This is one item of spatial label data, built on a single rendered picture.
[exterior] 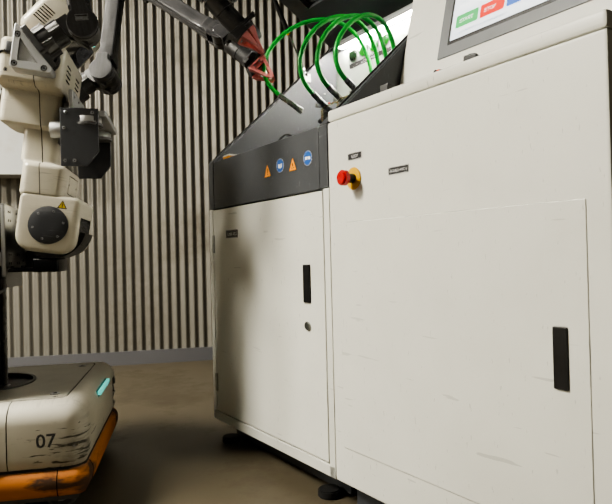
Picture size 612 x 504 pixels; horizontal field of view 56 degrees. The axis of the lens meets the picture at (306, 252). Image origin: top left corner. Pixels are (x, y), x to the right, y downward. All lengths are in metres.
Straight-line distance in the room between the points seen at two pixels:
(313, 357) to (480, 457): 0.54
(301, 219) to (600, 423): 0.87
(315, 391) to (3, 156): 2.55
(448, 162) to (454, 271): 0.21
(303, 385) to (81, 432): 0.57
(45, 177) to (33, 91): 0.25
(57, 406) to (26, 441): 0.10
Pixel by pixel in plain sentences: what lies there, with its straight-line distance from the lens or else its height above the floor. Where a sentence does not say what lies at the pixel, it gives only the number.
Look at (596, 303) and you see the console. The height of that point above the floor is 0.54.
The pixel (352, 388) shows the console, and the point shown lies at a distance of 1.41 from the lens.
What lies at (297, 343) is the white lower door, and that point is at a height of 0.39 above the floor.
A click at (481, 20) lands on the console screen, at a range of 1.52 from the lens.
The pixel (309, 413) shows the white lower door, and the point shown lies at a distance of 1.58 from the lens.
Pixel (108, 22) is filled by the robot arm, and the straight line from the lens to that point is 2.22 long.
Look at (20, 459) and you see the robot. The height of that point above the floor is 0.15.
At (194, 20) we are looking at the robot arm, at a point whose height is 1.43.
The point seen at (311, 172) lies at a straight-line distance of 1.51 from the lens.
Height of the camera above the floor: 0.62
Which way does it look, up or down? level
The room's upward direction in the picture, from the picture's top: 1 degrees counter-clockwise
